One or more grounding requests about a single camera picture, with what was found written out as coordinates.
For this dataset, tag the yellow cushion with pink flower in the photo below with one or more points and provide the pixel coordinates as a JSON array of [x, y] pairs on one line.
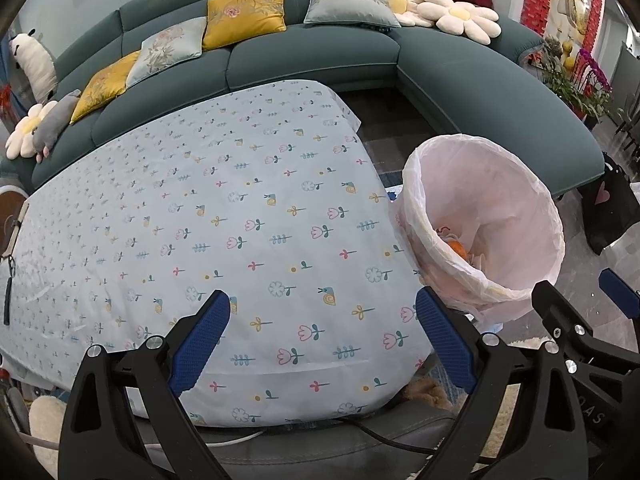
[[245, 15]]

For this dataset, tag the black bag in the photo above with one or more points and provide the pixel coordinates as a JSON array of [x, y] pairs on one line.
[[607, 200]]

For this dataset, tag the light blue embroidered cushion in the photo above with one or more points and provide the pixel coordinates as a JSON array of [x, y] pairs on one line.
[[350, 6], [167, 50]]

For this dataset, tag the cream fluffy seat cushion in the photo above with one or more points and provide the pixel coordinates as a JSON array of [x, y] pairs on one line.
[[45, 420]]

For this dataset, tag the plain yellow embroidered cushion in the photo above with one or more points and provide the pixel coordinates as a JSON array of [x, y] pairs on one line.
[[105, 85]]

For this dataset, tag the teal sectional sofa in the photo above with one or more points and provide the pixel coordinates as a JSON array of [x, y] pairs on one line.
[[310, 65]]

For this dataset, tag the trash bin with white liner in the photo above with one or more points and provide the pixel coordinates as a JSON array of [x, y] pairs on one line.
[[480, 185]]

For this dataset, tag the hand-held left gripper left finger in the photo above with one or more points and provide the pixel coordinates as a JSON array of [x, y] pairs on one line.
[[200, 340]]

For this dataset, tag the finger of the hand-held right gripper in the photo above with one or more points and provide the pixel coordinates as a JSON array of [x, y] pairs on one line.
[[560, 317], [622, 292]]

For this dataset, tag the potted orchid plant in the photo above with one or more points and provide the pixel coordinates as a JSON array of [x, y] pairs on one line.
[[575, 80]]

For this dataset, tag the floral light blue tablecloth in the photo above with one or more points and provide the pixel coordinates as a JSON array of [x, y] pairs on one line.
[[200, 170]]

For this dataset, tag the long white plush toy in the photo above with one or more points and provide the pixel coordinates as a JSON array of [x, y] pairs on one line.
[[32, 65]]

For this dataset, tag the orange wrapper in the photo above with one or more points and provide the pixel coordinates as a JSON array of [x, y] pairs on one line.
[[457, 249]]

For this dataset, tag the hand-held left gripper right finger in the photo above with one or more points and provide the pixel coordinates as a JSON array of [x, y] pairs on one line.
[[445, 340]]

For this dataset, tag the wooden chair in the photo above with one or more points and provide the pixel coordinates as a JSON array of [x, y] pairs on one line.
[[10, 210]]

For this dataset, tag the dark dining chair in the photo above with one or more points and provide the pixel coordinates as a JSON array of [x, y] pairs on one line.
[[627, 110]]

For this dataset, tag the grey plush toy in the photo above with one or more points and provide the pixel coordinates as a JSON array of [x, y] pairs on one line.
[[55, 125]]

